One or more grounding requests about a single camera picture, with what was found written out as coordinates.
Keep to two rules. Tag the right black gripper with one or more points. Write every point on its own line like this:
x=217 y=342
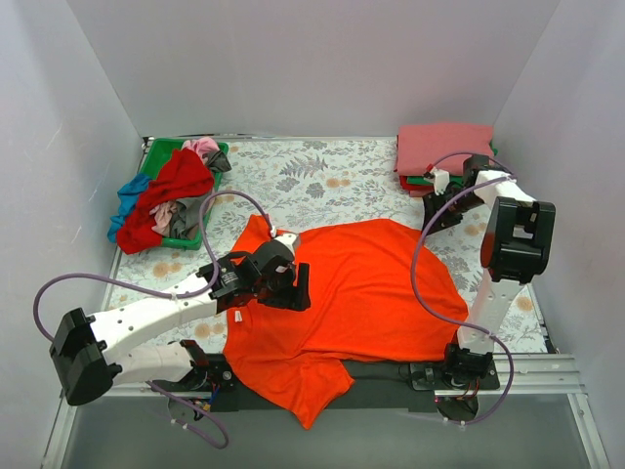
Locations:
x=440 y=210

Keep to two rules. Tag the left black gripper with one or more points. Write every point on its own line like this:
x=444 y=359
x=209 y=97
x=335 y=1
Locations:
x=298 y=285

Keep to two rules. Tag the orange t shirt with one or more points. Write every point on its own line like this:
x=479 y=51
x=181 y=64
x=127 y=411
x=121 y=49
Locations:
x=373 y=298

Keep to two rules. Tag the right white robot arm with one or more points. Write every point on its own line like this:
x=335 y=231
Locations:
x=515 y=248

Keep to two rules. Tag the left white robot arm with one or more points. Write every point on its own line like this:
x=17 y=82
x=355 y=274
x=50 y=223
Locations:
x=93 y=353

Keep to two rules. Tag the folded light pink t shirt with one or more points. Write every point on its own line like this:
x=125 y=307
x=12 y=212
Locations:
x=419 y=193

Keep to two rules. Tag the floral table cloth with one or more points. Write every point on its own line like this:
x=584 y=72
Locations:
x=308 y=184

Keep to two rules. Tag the grey crumpled t shirt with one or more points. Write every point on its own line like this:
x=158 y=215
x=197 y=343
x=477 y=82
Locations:
x=184 y=222

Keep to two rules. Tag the red crumpled t shirt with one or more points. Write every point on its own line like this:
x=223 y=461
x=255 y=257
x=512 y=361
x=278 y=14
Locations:
x=184 y=175

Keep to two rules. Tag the pink crumpled t shirt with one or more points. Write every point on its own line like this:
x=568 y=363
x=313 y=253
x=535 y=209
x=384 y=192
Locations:
x=203 y=147

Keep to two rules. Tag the blue crumpled t shirt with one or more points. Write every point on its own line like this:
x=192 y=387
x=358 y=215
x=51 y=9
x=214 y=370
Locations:
x=128 y=197

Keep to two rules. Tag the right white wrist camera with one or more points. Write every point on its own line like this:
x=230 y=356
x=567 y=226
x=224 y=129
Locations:
x=439 y=178

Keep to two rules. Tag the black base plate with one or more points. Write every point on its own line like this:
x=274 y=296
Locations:
x=410 y=385

